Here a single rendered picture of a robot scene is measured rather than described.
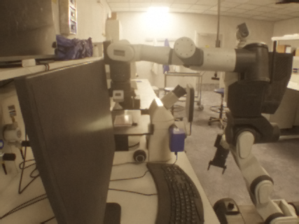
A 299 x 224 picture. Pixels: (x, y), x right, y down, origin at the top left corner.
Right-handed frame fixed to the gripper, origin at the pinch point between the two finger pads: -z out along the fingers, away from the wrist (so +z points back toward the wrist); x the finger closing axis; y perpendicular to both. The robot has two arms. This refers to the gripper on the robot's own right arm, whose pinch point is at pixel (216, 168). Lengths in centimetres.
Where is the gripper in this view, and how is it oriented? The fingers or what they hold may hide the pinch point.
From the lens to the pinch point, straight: 146.8
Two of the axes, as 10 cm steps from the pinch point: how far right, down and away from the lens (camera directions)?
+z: 1.5, -9.3, -3.4
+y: -3.1, 2.9, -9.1
